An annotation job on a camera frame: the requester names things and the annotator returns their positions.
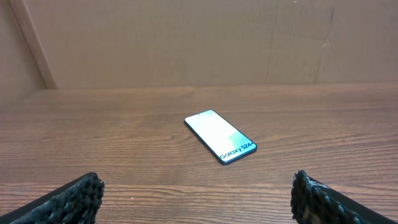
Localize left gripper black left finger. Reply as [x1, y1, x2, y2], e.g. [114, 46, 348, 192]
[1, 172, 105, 224]

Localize dark blue Galaxy smartphone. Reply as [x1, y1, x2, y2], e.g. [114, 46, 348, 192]
[184, 110, 257, 165]

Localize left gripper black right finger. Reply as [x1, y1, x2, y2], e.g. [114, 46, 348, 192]
[290, 170, 397, 224]

